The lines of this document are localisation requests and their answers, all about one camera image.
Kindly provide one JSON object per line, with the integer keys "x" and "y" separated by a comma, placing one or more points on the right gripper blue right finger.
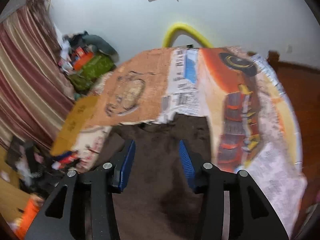
{"x": 251, "y": 215}

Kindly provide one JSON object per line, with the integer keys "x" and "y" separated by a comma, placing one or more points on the bamboo lap desk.
{"x": 74, "y": 123}

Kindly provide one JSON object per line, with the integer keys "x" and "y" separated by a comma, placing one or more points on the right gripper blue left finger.
{"x": 62, "y": 215}

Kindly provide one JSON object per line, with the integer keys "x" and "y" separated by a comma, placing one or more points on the yellow foam tube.
{"x": 187, "y": 32}

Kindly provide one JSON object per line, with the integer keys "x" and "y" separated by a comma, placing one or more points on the newspaper print bed sheet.
{"x": 251, "y": 120}

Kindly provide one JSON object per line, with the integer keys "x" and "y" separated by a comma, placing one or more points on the orange box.
{"x": 83, "y": 60}

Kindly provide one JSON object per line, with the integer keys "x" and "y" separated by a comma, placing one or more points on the dark wooden bed post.
{"x": 273, "y": 58}

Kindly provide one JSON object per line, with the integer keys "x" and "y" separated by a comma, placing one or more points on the brown t-shirt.
{"x": 157, "y": 202}

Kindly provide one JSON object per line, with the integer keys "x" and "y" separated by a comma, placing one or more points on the red and gold striped curtain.
{"x": 35, "y": 96}

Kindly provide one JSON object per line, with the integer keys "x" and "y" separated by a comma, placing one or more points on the green fabric storage bin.
{"x": 83, "y": 79}

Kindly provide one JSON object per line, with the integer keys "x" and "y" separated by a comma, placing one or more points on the white wall socket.
{"x": 289, "y": 49}

